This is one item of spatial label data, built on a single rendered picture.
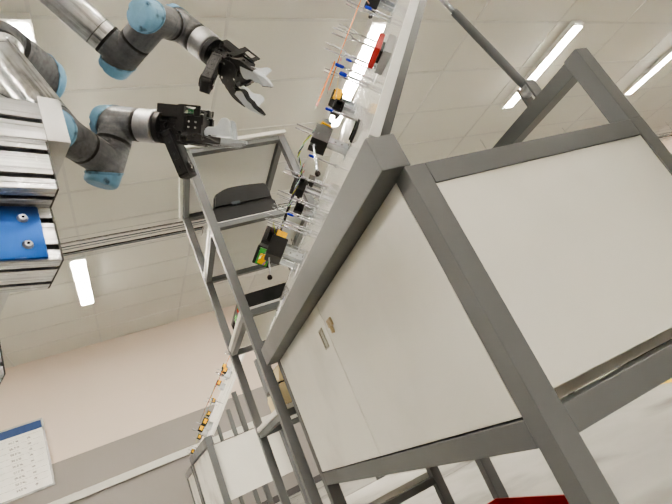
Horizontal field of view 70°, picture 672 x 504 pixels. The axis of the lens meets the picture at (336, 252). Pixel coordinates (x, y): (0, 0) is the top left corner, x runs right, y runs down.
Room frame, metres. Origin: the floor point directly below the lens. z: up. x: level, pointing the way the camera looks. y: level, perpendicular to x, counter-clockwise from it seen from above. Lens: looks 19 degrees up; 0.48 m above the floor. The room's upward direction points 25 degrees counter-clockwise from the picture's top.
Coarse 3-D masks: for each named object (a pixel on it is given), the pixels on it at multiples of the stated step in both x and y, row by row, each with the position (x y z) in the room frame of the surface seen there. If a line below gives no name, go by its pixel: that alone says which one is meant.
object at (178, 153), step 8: (168, 128) 0.88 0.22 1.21; (168, 136) 0.88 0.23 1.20; (168, 144) 0.89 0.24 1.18; (176, 144) 0.89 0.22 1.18; (176, 152) 0.89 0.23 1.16; (184, 152) 0.92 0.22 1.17; (176, 160) 0.90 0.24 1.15; (184, 160) 0.91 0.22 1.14; (176, 168) 0.91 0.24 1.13; (184, 168) 0.91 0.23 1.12; (192, 168) 0.93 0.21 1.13; (184, 176) 0.92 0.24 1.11; (192, 176) 0.94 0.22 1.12
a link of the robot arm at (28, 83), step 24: (0, 24) 0.76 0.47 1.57; (0, 48) 0.74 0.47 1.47; (24, 48) 0.83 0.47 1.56; (0, 72) 0.74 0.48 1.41; (24, 72) 0.74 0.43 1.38; (24, 96) 0.74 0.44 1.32; (48, 96) 0.75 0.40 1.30; (72, 120) 0.74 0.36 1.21; (72, 144) 0.76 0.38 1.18; (96, 144) 0.81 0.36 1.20
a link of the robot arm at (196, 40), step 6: (198, 30) 0.90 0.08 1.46; (204, 30) 0.91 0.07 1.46; (210, 30) 0.92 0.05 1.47; (192, 36) 0.90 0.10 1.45; (198, 36) 0.90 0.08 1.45; (204, 36) 0.90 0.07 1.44; (210, 36) 0.91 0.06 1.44; (216, 36) 0.93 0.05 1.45; (192, 42) 0.91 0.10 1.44; (198, 42) 0.91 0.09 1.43; (204, 42) 0.91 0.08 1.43; (192, 48) 0.92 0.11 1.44; (198, 48) 0.91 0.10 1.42; (192, 54) 0.94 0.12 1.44; (198, 54) 0.93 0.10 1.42
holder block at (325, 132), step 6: (318, 126) 0.98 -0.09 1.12; (324, 126) 0.99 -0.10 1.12; (318, 132) 0.97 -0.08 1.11; (324, 132) 0.98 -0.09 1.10; (330, 132) 0.99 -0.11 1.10; (312, 138) 0.96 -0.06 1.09; (318, 138) 0.97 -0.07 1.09; (324, 138) 0.97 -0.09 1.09; (312, 144) 0.99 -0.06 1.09; (318, 144) 0.98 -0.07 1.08; (324, 144) 0.98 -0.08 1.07; (312, 150) 1.00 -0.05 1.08; (318, 150) 1.00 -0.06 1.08; (324, 150) 0.99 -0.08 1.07
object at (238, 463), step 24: (240, 360) 3.85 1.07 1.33; (216, 384) 4.17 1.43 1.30; (264, 384) 3.91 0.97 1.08; (216, 408) 4.37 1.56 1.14; (240, 408) 4.90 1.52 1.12; (192, 456) 4.42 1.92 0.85; (216, 456) 3.65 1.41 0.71; (240, 456) 3.77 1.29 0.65; (264, 456) 3.86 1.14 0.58; (288, 456) 3.94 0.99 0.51; (216, 480) 3.78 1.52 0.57; (240, 480) 3.75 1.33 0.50; (264, 480) 3.83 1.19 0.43
